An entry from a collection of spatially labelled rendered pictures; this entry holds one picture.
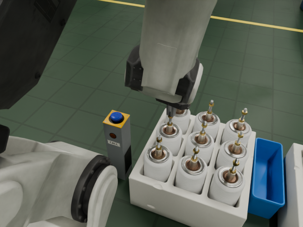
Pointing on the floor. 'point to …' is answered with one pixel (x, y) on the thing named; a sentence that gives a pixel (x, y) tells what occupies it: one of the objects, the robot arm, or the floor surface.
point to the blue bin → (267, 179)
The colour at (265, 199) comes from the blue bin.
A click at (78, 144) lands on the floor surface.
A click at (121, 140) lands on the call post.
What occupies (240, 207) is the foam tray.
